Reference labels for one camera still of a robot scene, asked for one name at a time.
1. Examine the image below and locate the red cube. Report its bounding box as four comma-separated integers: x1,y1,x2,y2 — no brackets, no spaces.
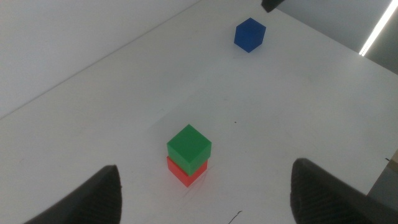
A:
166,156,208,188

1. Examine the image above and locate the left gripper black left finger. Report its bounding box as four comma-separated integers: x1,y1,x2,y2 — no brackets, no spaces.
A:
24,164,123,224

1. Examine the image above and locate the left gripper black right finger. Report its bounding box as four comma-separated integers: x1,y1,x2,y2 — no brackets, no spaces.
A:
289,157,398,224

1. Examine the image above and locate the blue cube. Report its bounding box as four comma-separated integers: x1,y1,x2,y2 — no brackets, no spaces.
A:
233,17,267,54

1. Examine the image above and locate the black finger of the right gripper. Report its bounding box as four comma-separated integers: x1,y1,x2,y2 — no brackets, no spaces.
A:
260,0,286,14

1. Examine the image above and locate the green cube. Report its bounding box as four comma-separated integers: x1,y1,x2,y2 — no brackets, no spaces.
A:
166,124,213,177

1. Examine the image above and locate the grey beige stand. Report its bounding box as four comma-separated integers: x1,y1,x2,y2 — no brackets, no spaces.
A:
366,148,398,208

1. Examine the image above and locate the white light strip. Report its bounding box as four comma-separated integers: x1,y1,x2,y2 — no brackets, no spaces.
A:
358,0,398,57

